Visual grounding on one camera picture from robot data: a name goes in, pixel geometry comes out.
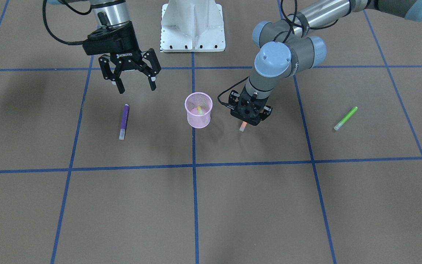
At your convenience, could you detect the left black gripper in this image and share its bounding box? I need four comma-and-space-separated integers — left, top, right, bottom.
229, 90, 272, 127

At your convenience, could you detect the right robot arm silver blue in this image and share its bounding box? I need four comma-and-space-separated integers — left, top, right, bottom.
42, 0, 161, 94

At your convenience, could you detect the purple marker pen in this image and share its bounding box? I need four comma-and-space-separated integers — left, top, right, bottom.
119, 104, 130, 140

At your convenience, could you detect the green highlighter pen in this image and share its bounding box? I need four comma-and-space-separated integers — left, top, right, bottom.
333, 106, 358, 131

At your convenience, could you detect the orange highlighter pen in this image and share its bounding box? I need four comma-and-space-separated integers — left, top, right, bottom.
239, 121, 248, 132

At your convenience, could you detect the pink mesh pen holder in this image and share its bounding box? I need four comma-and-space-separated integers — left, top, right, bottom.
184, 92, 213, 129

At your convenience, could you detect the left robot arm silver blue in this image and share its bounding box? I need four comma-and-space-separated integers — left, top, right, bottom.
222, 0, 422, 131

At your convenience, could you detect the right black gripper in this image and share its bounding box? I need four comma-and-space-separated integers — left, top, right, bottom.
82, 21, 162, 94

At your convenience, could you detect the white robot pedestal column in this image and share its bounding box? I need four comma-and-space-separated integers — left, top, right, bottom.
160, 0, 226, 52

